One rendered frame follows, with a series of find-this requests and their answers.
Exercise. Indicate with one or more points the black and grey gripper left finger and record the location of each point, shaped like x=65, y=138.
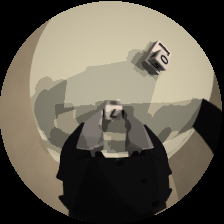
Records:
x=85, y=140

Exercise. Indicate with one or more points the white number cube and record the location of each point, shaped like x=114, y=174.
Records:
x=113, y=110
x=159, y=60

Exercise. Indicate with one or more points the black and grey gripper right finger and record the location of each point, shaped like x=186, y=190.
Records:
x=140, y=138

